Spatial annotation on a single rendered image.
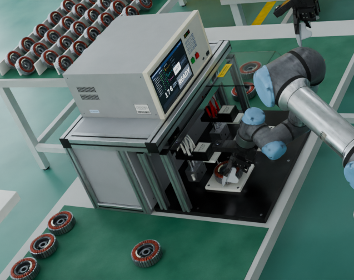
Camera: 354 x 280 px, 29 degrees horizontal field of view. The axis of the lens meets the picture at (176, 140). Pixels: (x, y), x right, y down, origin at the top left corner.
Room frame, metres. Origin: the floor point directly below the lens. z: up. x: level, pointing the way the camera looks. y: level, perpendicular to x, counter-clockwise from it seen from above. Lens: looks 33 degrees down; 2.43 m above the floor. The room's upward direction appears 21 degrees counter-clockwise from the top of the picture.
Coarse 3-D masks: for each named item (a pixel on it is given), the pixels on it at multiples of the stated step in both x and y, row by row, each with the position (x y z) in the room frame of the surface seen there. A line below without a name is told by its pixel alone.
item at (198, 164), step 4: (196, 164) 2.24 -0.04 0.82; (200, 164) 2.23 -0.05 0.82; (204, 164) 2.25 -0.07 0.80; (188, 168) 2.23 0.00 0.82; (196, 168) 2.21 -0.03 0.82; (200, 168) 2.22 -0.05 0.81; (204, 168) 2.24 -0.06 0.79; (188, 172) 2.22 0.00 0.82; (192, 172) 2.21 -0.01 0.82; (196, 172) 2.20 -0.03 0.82; (200, 172) 2.22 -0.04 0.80; (204, 172) 2.24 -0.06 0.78; (188, 176) 2.22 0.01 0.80; (196, 176) 2.20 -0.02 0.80; (200, 176) 2.21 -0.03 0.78; (188, 180) 2.23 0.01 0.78; (192, 180) 2.21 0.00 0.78; (196, 180) 2.20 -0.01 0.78; (200, 180) 2.20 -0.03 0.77
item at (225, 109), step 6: (222, 108) 2.40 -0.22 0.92; (228, 108) 2.39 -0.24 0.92; (234, 108) 2.37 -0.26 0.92; (204, 114) 2.45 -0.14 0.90; (222, 114) 2.36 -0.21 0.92; (228, 114) 2.35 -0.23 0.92; (234, 114) 2.36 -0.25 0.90; (240, 114) 2.37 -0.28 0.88; (204, 120) 2.42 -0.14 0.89; (210, 120) 2.40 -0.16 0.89; (216, 120) 2.38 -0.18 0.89; (222, 120) 2.37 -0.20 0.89; (228, 120) 2.35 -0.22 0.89; (234, 120) 2.35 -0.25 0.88; (240, 120) 2.34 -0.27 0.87; (216, 126) 2.43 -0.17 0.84
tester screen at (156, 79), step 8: (176, 48) 2.33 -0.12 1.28; (168, 56) 2.28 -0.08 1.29; (176, 56) 2.32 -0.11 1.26; (168, 64) 2.27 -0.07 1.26; (184, 64) 2.34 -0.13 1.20; (160, 72) 2.22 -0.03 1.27; (168, 72) 2.26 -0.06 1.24; (152, 80) 2.18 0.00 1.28; (160, 80) 2.21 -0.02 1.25; (168, 80) 2.25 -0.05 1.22; (176, 80) 2.28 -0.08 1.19; (160, 88) 2.20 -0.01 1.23; (160, 96) 2.18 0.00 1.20; (176, 96) 2.25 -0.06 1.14; (168, 104) 2.21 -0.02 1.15
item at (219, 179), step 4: (228, 160) 2.20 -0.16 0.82; (220, 164) 2.19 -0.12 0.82; (224, 164) 2.18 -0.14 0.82; (216, 168) 2.17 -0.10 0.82; (220, 168) 2.17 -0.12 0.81; (224, 168) 2.18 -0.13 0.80; (236, 168) 2.13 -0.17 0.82; (216, 172) 2.15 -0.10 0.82; (220, 172) 2.16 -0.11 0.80; (224, 172) 2.15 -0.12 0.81; (236, 172) 2.11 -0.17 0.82; (240, 172) 2.11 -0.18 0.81; (216, 176) 2.13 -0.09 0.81; (220, 176) 2.12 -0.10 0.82; (240, 176) 2.11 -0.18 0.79; (216, 180) 2.14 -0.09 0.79; (220, 180) 2.11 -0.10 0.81
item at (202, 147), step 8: (200, 144) 2.22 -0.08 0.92; (208, 144) 2.20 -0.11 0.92; (192, 152) 2.19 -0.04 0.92; (200, 152) 2.17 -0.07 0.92; (208, 152) 2.17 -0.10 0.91; (216, 152) 2.19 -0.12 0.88; (192, 160) 2.19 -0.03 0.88; (200, 160) 2.17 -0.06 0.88; (208, 160) 2.15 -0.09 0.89; (216, 160) 2.15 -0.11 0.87; (192, 168) 2.22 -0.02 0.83
